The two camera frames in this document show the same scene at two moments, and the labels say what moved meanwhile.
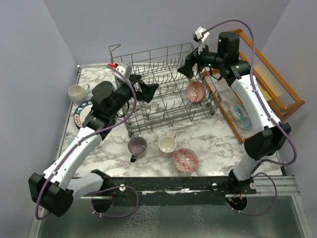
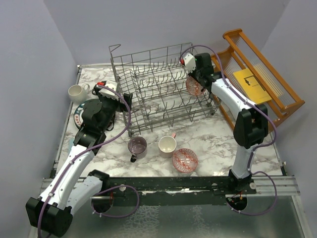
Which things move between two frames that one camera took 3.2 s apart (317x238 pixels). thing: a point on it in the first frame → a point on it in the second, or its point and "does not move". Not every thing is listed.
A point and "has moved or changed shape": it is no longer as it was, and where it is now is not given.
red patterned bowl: (185, 160) does not move
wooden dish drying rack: (280, 95) does not move
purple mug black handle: (137, 146) does not move
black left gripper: (147, 90) → (121, 107)
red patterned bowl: (195, 91) has moved or changed shape
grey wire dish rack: (177, 100) does not move
